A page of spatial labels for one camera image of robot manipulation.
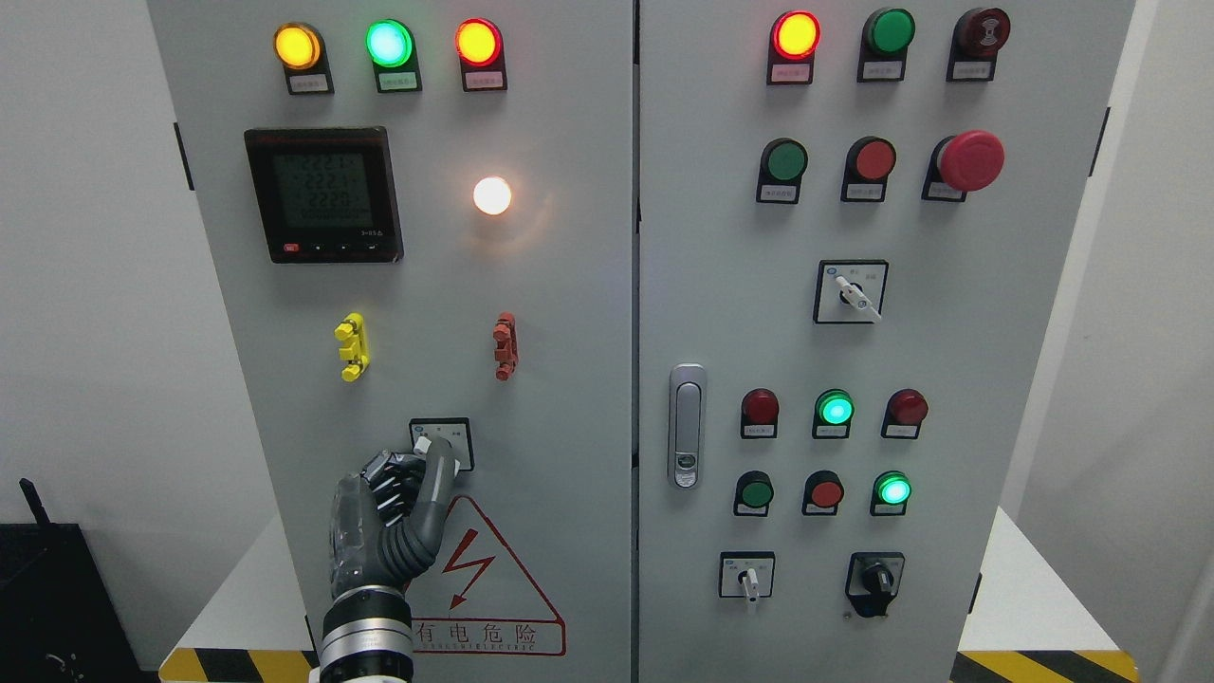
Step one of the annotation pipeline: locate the red electrical warning sticker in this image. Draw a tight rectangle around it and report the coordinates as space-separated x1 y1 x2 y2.
405 494 567 656

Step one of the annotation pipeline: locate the lit red indicator right door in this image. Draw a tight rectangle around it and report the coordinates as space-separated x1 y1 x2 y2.
766 8 822 85

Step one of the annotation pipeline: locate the silver door lock handle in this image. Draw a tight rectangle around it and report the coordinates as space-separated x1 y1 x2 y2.
666 363 707 489

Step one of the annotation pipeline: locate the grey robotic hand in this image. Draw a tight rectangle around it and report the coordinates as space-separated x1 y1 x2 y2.
331 436 460 598

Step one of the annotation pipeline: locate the green indicator light top left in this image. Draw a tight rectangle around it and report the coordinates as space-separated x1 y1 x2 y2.
364 19 422 92

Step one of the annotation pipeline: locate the red push button lower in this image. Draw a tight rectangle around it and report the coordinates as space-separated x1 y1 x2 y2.
801 469 845 516

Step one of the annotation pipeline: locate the white cabinet base platform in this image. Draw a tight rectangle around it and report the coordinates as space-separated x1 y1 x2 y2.
157 511 1140 682

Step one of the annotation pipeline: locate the red push button upper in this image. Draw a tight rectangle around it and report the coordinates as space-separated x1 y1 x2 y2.
840 136 896 203

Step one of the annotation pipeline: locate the black digital power meter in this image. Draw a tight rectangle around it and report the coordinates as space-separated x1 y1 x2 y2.
244 126 405 264

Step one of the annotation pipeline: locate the white selector switch lower right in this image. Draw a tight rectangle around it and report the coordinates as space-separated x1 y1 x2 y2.
717 552 776 602

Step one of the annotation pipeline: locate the yellow indicator light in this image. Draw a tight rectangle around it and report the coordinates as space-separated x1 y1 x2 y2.
273 22 335 96

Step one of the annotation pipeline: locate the black box with antenna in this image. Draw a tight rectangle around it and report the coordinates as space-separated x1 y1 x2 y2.
1 477 143 682

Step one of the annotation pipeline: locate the grey left cabinet door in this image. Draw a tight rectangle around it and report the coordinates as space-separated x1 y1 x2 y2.
149 1 635 682

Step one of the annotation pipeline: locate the dark red indicator left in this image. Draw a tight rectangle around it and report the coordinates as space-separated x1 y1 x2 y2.
741 388 781 438

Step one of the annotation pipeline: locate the grey cabinet door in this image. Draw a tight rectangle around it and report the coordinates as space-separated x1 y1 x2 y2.
149 1 635 682
636 1 1134 682

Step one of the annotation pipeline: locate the black rotary knob switch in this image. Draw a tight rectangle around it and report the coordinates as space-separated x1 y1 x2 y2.
844 552 906 617

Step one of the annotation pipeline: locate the yellow terminal connector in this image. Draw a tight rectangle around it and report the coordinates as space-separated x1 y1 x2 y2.
334 312 370 383

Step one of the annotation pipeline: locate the dark red buzzer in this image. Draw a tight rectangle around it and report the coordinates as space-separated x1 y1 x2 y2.
946 8 1011 82

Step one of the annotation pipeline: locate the white rotary light switch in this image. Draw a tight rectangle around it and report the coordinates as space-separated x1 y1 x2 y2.
408 416 473 472

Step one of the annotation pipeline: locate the red emergency stop button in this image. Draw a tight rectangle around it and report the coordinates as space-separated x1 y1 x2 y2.
921 129 1005 203

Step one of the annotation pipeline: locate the green push button upper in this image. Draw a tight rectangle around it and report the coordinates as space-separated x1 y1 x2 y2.
755 138 809 206

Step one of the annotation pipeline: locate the lit green push button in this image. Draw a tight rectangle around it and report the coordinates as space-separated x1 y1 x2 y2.
869 471 913 516

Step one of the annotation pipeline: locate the clear white lamp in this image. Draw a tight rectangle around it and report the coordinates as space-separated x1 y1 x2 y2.
472 175 514 216

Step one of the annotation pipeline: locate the white selector switch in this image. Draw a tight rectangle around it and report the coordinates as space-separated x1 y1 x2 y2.
815 260 890 324
717 552 776 602

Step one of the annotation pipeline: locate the unlit green indicator top right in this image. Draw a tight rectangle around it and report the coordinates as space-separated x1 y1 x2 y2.
855 6 917 82

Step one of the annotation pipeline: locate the green push button lower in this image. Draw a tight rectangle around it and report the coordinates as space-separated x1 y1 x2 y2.
733 471 775 516

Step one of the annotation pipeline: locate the white selector switch upper right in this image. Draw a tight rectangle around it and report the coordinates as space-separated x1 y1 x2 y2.
815 260 890 324

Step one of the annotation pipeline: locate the grey right cabinet door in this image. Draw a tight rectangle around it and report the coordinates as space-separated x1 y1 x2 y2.
636 1 1134 682

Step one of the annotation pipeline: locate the lit green indicator middle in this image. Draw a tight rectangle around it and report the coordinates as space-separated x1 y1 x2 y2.
812 388 855 438

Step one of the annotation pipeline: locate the red terminal connector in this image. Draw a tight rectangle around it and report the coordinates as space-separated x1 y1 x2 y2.
490 311 520 381

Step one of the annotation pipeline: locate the dark red indicator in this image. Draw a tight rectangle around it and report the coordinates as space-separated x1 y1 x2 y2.
741 388 781 438
883 388 929 440

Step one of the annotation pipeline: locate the red indicator light top left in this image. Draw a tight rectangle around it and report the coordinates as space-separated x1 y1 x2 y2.
454 17 507 92

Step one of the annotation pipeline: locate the red push button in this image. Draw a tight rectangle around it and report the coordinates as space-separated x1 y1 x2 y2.
840 136 896 203
801 469 845 516

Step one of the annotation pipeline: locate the dark red indicator right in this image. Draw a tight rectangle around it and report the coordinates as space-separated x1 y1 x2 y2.
883 388 929 440

